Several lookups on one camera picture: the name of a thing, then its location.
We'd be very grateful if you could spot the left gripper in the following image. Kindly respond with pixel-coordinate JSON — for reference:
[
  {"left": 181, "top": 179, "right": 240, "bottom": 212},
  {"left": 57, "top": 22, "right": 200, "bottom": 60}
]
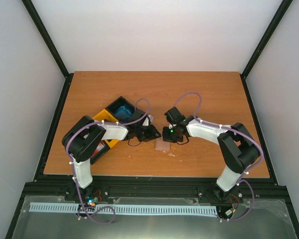
[{"left": 136, "top": 125, "right": 161, "bottom": 143}]

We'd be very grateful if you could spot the pink leather card holder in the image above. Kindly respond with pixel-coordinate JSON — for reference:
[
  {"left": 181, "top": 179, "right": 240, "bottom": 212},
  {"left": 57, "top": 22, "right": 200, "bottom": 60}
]
[{"left": 155, "top": 130, "right": 170, "bottom": 152}]

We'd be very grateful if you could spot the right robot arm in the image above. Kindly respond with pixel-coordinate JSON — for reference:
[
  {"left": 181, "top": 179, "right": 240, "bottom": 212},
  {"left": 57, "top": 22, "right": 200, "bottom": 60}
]
[{"left": 162, "top": 107, "right": 264, "bottom": 192}]

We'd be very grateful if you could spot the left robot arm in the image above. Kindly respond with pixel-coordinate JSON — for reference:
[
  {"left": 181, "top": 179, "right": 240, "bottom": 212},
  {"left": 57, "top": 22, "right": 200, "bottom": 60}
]
[{"left": 62, "top": 110, "right": 161, "bottom": 201}]

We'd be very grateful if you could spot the red and white card stack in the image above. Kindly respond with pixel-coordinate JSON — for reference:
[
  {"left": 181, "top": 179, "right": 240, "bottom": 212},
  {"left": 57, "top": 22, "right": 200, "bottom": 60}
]
[{"left": 92, "top": 141, "right": 105, "bottom": 157}]

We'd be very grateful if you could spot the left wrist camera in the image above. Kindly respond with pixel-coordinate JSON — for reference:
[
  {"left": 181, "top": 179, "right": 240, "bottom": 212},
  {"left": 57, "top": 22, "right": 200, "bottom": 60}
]
[{"left": 142, "top": 115, "right": 153, "bottom": 126}]

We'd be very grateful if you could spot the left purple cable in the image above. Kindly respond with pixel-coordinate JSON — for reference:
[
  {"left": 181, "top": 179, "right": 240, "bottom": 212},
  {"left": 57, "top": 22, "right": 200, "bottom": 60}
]
[{"left": 66, "top": 97, "right": 150, "bottom": 207}]

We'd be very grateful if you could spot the black aluminium rail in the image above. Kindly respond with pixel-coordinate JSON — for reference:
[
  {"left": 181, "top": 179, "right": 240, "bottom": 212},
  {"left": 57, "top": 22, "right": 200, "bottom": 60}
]
[{"left": 19, "top": 175, "right": 291, "bottom": 206}]

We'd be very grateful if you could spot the light blue cable duct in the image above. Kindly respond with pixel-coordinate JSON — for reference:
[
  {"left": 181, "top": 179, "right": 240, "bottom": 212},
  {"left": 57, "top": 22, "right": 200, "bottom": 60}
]
[{"left": 28, "top": 202, "right": 217, "bottom": 217}]

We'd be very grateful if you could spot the right black frame post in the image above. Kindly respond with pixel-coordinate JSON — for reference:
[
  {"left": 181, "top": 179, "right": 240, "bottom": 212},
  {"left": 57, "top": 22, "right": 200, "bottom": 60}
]
[{"left": 240, "top": 0, "right": 294, "bottom": 78}]

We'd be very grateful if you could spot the black frame post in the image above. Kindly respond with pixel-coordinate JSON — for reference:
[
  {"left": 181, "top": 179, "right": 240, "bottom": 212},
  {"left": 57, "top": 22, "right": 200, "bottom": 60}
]
[
  {"left": 240, "top": 0, "right": 294, "bottom": 78},
  {"left": 21, "top": 0, "right": 75, "bottom": 80}
]

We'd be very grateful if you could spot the left black frame post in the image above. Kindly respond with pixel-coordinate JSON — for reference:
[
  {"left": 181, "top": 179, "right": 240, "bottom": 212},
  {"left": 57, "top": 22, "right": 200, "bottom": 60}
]
[{"left": 21, "top": 0, "right": 75, "bottom": 80}]

